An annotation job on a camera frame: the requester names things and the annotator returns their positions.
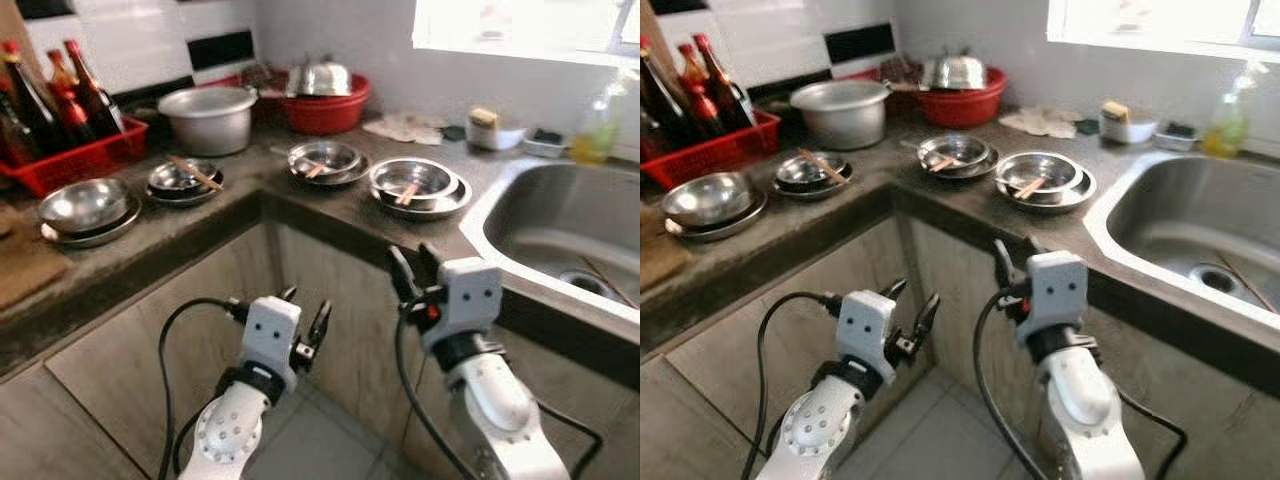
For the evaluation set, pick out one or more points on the wooden chopstick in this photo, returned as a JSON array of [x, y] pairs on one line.
[[1250, 292], [200, 178], [405, 196], [945, 164], [318, 171], [195, 172], [822, 166], [1034, 186], [828, 172], [612, 290], [325, 168], [1240, 278], [1028, 190], [410, 192], [950, 161], [600, 275]]

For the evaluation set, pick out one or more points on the stainless steel bowl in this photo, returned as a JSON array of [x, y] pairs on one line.
[[970, 146], [340, 152], [170, 180], [710, 200], [85, 205], [440, 175], [1065, 168], [797, 175]]

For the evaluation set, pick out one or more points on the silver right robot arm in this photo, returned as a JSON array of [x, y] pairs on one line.
[[500, 410], [1085, 400]]

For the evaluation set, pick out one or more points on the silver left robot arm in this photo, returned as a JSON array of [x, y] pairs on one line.
[[225, 435], [820, 430]]

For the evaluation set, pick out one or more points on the stainless steel kitchen sink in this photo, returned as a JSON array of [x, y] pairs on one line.
[[1190, 205], [560, 210]]

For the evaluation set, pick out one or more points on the crumpled white cloth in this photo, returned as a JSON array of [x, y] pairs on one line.
[[1040, 122], [405, 128]]

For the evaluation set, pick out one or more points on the green scouring pad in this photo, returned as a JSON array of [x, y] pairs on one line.
[[455, 132], [1088, 127]]

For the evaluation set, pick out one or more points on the stainless steel spoon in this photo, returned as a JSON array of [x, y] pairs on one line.
[[912, 147], [285, 154]]

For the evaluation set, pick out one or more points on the white ceramic bowl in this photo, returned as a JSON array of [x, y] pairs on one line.
[[505, 138], [1138, 132]]

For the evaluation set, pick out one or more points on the red plastic basin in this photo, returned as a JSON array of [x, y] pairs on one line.
[[325, 115], [960, 108]]

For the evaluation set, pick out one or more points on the yellow sponge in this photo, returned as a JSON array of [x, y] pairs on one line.
[[484, 118], [1115, 112]]

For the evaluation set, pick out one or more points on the small white plastic tray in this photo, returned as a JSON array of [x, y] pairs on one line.
[[1175, 145], [545, 150]]

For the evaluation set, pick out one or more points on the aluminium cooking pot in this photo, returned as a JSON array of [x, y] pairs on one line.
[[210, 130], [845, 125]]

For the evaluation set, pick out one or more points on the dark scrubber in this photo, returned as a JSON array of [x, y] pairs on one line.
[[547, 136], [1178, 129]]

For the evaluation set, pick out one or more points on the grey wooden counter cabinet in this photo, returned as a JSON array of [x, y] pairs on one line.
[[720, 400], [120, 370]]

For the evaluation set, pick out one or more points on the domed stainless steel lid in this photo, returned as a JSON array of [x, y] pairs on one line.
[[955, 73], [320, 80]]

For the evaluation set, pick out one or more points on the yellow dish soap pump bottle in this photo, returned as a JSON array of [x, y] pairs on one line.
[[1228, 130], [598, 135]]

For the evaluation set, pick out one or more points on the red plastic crate basket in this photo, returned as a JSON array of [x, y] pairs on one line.
[[80, 165], [715, 155]]

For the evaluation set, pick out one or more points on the brown woven mat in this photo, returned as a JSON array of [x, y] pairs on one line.
[[25, 265], [660, 255]]

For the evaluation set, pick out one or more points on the white framed window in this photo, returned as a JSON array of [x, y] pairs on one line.
[[520, 25], [1150, 20]]

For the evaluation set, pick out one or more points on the small dark bottle red cap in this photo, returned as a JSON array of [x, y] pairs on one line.
[[705, 115], [75, 120]]

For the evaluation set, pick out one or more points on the dark brown bottle red cap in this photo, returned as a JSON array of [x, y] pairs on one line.
[[725, 92], [95, 100]]

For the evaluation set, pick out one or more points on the tall dark sauce bottle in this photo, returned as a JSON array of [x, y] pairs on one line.
[[30, 105], [665, 100]]

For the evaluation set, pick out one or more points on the amber bottle red cap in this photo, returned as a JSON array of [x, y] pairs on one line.
[[692, 72], [62, 85]]

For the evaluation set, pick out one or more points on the clear glass bottle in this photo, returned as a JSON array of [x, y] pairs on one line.
[[12, 135]]

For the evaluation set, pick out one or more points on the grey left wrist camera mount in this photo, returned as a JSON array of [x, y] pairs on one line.
[[865, 328], [270, 330]]

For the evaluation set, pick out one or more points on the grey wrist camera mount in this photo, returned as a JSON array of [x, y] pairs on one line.
[[470, 295], [865, 328], [1055, 290], [270, 330]]

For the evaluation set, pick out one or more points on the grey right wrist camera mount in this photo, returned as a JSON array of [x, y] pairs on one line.
[[470, 295], [1055, 290]]

